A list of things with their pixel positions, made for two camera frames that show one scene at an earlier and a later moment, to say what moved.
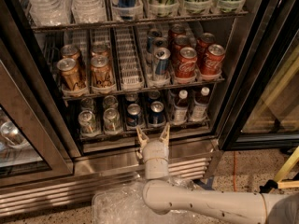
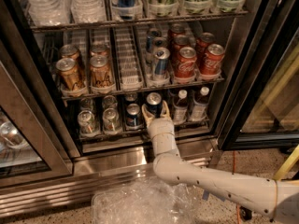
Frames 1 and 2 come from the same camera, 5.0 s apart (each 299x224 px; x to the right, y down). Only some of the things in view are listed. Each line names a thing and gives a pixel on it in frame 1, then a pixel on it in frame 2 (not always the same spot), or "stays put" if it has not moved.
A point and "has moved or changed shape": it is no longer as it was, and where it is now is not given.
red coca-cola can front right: (213, 60) stays put
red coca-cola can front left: (186, 63) stays put
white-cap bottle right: (201, 105) stays put
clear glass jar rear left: (87, 104) stays put
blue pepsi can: (157, 118) has moved or changed shape
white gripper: (155, 152) -> (161, 127)
